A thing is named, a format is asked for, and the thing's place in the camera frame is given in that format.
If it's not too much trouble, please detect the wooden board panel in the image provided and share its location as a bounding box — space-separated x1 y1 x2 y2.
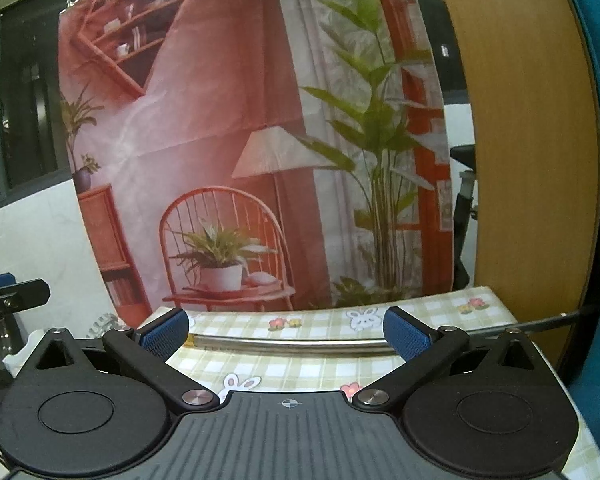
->
429 0 600 366

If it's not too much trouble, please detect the checkered bunny tablecloth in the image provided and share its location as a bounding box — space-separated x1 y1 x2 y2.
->
166 286 600 479

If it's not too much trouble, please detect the printed room backdrop cloth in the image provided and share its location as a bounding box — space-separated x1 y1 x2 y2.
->
58 0 454 325

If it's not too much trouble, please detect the steel clothes pole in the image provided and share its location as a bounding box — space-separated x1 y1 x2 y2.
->
184 311 580 356

